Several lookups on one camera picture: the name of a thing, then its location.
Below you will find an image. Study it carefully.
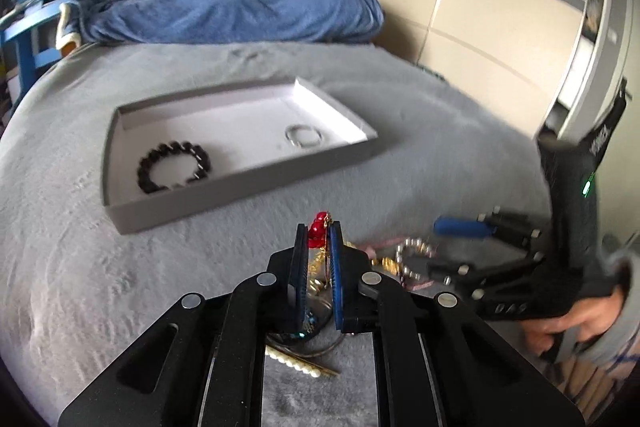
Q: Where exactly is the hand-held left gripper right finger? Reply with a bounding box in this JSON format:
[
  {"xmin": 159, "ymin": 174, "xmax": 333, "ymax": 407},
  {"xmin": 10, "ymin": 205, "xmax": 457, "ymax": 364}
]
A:
[{"xmin": 327, "ymin": 222, "xmax": 583, "ymax": 427}]

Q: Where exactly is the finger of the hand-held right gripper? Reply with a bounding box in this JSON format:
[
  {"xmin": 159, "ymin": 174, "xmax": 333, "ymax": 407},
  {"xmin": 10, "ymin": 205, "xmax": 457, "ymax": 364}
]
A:
[
  {"xmin": 433, "ymin": 206, "xmax": 543, "ymax": 249},
  {"xmin": 425, "ymin": 251, "xmax": 547, "ymax": 304}
]

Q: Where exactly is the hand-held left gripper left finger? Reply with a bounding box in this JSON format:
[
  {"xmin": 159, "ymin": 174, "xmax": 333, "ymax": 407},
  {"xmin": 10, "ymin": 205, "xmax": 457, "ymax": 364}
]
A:
[{"xmin": 57, "ymin": 223, "xmax": 310, "ymax": 427}]

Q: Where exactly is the gold chain jewelry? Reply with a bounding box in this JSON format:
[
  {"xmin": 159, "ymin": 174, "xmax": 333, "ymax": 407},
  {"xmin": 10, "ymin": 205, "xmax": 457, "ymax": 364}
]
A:
[{"xmin": 306, "ymin": 249, "xmax": 331, "ymax": 298}]

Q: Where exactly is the red bead jewelry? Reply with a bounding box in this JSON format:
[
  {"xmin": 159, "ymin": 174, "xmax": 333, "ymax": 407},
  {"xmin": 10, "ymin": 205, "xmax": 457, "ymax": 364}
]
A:
[{"xmin": 309, "ymin": 211, "xmax": 331, "ymax": 250}]

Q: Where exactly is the blue bead bracelet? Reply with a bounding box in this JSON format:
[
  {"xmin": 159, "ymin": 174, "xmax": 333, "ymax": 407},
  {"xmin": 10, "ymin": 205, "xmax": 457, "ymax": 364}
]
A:
[{"xmin": 280, "ymin": 312, "xmax": 321, "ymax": 340}]

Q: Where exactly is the silver bead bracelet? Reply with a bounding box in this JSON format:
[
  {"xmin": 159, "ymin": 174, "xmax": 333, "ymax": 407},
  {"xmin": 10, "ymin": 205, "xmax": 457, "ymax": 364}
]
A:
[{"xmin": 395, "ymin": 241, "xmax": 441, "ymax": 290}]

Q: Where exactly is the pink string jewelry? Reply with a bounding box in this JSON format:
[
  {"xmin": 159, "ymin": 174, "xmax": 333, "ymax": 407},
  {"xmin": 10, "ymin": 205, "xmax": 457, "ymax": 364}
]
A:
[{"xmin": 360, "ymin": 237, "xmax": 406, "ymax": 258}]

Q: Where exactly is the thin silver bangle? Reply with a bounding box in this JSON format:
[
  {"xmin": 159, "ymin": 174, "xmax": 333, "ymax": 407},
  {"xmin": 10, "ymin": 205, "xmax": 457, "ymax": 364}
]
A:
[{"xmin": 265, "ymin": 297, "xmax": 351, "ymax": 355}]

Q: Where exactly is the grey cardboard box tray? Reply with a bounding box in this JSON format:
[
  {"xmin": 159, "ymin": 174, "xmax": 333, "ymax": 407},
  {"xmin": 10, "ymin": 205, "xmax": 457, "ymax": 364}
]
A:
[{"xmin": 101, "ymin": 77, "xmax": 379, "ymax": 235}]

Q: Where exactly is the person's right forearm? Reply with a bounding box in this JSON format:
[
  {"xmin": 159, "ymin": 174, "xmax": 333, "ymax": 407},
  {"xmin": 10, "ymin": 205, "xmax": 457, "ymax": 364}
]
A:
[{"xmin": 575, "ymin": 232, "xmax": 640, "ymax": 368}]

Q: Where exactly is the person's right hand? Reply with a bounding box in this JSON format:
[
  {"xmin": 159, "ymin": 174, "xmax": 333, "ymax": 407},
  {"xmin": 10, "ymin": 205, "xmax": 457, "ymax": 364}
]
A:
[{"xmin": 525, "ymin": 284, "xmax": 628, "ymax": 358}]

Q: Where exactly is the pearl hair clip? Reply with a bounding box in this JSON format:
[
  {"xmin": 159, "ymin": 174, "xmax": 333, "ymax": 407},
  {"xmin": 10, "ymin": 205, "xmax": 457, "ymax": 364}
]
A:
[{"xmin": 264, "ymin": 346, "xmax": 341, "ymax": 378}]

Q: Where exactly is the beige wardrobe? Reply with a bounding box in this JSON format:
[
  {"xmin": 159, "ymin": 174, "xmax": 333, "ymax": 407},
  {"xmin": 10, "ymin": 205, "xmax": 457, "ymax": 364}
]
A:
[{"xmin": 360, "ymin": 0, "xmax": 608, "ymax": 142}]

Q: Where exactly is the blue blanket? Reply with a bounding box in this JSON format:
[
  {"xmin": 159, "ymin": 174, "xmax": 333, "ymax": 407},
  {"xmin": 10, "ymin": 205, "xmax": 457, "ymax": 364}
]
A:
[{"xmin": 75, "ymin": 0, "xmax": 386, "ymax": 45}]

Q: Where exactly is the blue robe white lining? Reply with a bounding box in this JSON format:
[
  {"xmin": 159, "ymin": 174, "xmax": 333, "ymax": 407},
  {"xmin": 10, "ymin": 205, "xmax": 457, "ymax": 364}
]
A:
[{"xmin": 57, "ymin": 0, "xmax": 131, "ymax": 54}]

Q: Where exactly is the blue wooden shelf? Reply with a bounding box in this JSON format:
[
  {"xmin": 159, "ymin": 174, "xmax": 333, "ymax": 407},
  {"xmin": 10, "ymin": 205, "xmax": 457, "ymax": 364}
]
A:
[{"xmin": 0, "ymin": 0, "xmax": 113, "ymax": 92}]

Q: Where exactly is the silver ring bangle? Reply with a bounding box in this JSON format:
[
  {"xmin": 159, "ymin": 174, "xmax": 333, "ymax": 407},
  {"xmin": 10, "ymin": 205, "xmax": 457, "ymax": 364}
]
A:
[{"xmin": 285, "ymin": 124, "xmax": 322, "ymax": 148}]

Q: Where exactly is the black bead bracelet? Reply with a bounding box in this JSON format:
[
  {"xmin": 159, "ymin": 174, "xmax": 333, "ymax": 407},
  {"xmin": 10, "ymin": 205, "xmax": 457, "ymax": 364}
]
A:
[{"xmin": 136, "ymin": 142, "xmax": 212, "ymax": 195}]

